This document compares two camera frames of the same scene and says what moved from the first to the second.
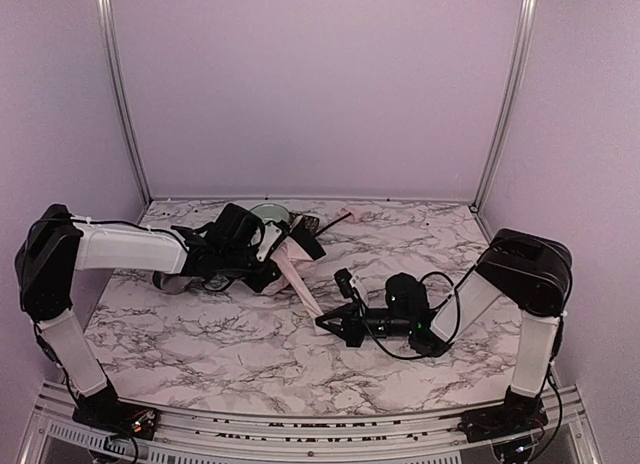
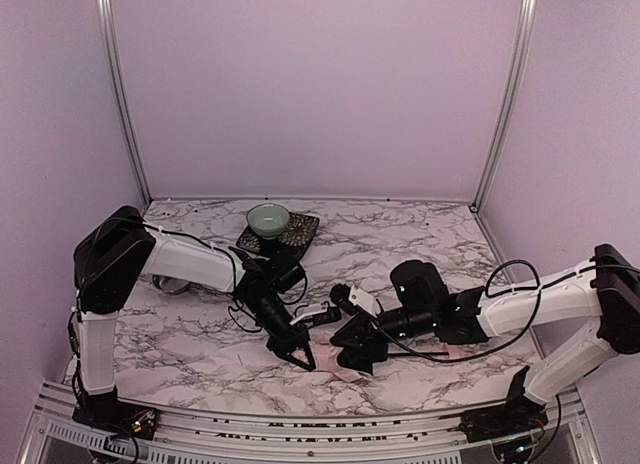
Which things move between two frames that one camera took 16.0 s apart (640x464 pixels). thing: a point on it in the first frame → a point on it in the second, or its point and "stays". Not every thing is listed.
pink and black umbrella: x=300 y=247 → x=324 y=352
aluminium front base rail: x=64 y=433 stays
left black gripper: x=279 y=257 → x=287 y=339
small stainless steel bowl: x=171 y=283 stays
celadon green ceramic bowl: x=270 y=212 stays
